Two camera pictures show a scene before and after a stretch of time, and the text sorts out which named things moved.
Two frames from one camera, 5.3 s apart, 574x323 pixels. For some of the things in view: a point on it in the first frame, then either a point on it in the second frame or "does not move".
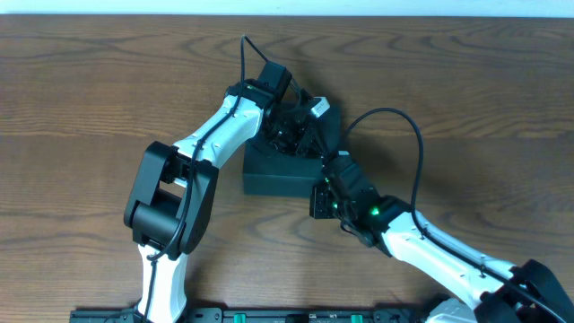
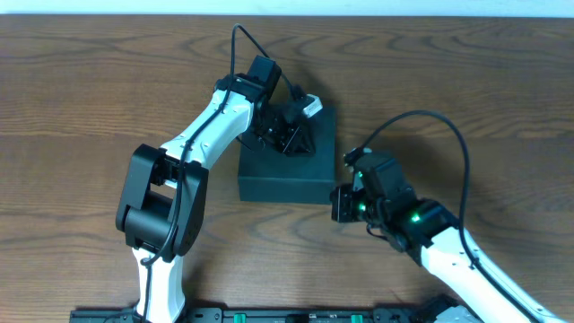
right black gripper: [320, 203] -> [339, 204]
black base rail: [259, 315] does not move
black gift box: [265, 174] does not move
